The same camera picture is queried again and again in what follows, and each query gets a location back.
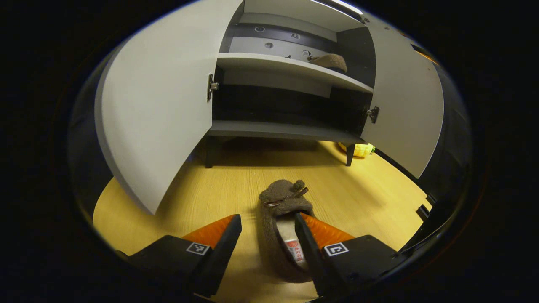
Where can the white thin cabinet shelf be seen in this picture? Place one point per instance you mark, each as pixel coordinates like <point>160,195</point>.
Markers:
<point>294,10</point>

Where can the white cabinet door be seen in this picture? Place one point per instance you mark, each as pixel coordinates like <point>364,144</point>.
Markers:
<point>408,105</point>
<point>160,105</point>

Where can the metal door hinge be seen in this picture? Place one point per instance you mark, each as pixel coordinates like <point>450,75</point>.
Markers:
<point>373,114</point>
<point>209,86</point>

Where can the black cabinet leg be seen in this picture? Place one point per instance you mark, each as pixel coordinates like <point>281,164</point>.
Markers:
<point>210,151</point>
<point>350,155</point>

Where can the brown fuzzy shoe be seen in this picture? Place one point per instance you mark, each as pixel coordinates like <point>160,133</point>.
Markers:
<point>282,198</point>
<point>330,62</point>

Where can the black stand foot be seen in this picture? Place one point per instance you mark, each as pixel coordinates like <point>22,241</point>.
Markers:
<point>423,212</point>

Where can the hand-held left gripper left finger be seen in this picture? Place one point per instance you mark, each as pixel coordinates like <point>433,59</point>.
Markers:
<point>219,252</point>

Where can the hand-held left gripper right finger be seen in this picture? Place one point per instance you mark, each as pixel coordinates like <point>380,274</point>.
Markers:
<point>309,252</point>

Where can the white shoe cabinet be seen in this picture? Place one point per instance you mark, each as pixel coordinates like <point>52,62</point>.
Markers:
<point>273,80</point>

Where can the yellow toy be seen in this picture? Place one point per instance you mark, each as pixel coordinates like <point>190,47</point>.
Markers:
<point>358,149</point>

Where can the white thick cabinet shelf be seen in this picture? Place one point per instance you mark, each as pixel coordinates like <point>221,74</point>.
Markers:
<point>269,67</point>

